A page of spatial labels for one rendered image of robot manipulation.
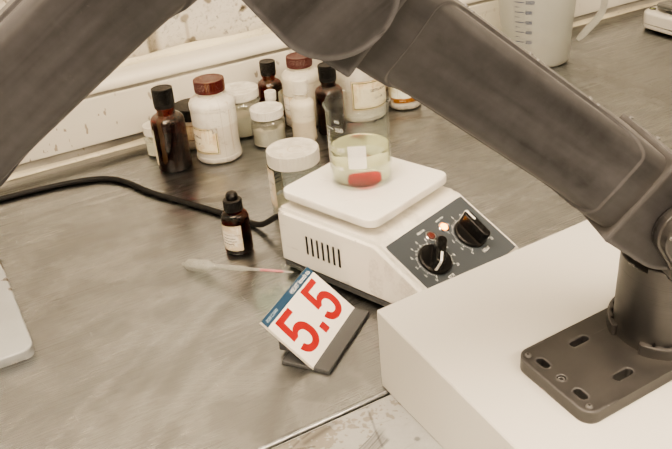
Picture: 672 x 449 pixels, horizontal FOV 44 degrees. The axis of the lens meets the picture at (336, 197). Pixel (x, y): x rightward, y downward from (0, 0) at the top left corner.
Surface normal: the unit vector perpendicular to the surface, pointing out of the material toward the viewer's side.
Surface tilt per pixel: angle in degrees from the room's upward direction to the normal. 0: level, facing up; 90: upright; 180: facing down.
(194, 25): 90
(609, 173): 83
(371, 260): 90
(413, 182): 0
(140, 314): 0
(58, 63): 97
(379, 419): 0
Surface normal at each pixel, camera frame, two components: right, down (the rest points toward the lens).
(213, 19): 0.48, 0.36
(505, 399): -0.07, -0.85
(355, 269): -0.67, 0.39
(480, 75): 0.23, 0.47
